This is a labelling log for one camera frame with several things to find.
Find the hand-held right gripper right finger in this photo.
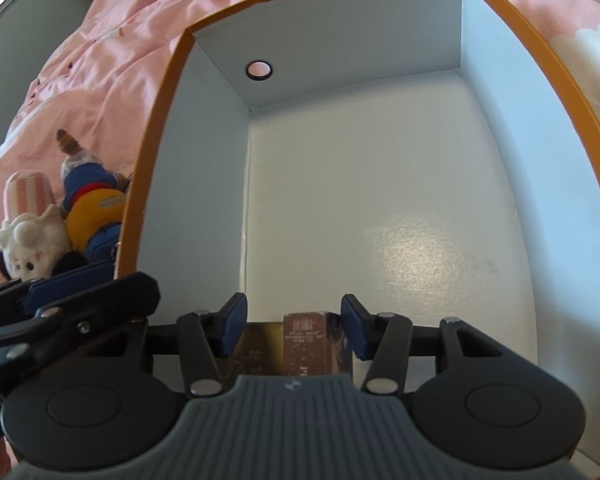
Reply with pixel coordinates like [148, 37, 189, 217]
[341, 294, 516, 395]

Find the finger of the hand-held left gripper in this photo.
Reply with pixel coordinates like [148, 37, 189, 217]
[0, 260, 117, 328]
[0, 272, 161, 386]

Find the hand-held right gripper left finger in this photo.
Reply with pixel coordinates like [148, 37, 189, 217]
[82, 292, 247, 397]

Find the brown card box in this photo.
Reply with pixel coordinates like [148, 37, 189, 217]
[219, 311, 355, 377]

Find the orange cardboard box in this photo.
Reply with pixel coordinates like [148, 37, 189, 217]
[114, 0, 600, 480]

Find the pink bed sheet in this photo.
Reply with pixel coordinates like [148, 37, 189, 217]
[0, 0, 600, 480]

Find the white cat plush keychain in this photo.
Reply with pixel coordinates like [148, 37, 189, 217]
[0, 170, 88, 282]

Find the duck plush keychain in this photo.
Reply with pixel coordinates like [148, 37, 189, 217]
[55, 129, 132, 272]

